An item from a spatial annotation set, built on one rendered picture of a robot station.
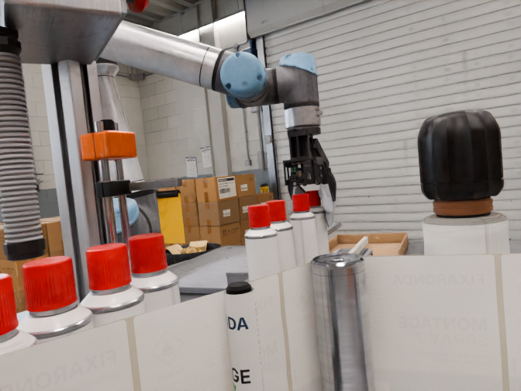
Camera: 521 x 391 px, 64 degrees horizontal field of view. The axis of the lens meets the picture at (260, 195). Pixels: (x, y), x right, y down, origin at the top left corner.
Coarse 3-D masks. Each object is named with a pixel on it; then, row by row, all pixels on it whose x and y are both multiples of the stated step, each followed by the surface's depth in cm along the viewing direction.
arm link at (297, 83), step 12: (288, 60) 84; (300, 60) 84; (312, 60) 85; (276, 72) 85; (288, 72) 84; (300, 72) 84; (312, 72) 85; (288, 84) 84; (300, 84) 84; (312, 84) 85; (288, 96) 85; (300, 96) 84; (312, 96) 85; (288, 108) 86
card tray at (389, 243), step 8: (336, 240) 159; (344, 240) 160; (352, 240) 158; (368, 240) 156; (376, 240) 155; (384, 240) 154; (392, 240) 152; (400, 240) 151; (336, 248) 152; (368, 248) 146; (376, 248) 145; (384, 248) 144; (392, 248) 142; (400, 248) 125
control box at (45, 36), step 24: (0, 0) 34; (24, 0) 33; (48, 0) 34; (72, 0) 35; (96, 0) 36; (120, 0) 38; (0, 24) 42; (24, 24) 37; (48, 24) 38; (72, 24) 38; (96, 24) 39; (24, 48) 43; (48, 48) 44; (72, 48) 44; (96, 48) 45
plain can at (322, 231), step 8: (312, 192) 89; (312, 200) 89; (320, 200) 90; (312, 208) 89; (320, 208) 89; (320, 216) 89; (320, 224) 89; (320, 232) 89; (320, 240) 89; (328, 240) 91; (320, 248) 89; (328, 248) 90
